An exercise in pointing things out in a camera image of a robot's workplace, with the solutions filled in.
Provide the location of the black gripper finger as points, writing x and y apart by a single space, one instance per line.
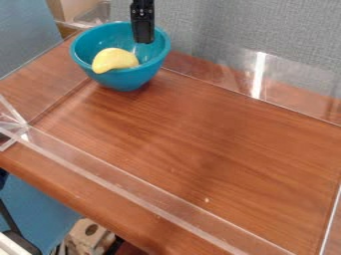
144 20

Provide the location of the yellow toy banana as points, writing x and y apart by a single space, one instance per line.
113 59

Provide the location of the blue bowl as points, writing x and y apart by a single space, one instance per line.
116 35

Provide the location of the cardboard box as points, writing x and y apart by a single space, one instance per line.
76 15

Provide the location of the clear acrylic barrier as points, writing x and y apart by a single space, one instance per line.
215 162

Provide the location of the wooden block with hole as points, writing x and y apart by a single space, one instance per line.
89 238

